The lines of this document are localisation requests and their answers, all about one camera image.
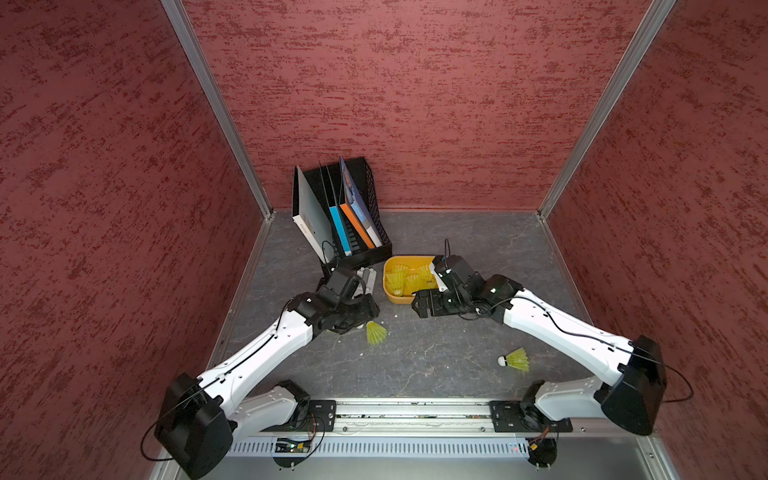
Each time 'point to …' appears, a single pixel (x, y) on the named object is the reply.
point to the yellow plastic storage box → (403, 275)
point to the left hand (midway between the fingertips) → (369, 321)
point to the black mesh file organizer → (324, 181)
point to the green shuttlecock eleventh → (517, 358)
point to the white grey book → (310, 221)
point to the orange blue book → (357, 208)
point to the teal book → (341, 226)
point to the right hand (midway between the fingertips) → (427, 310)
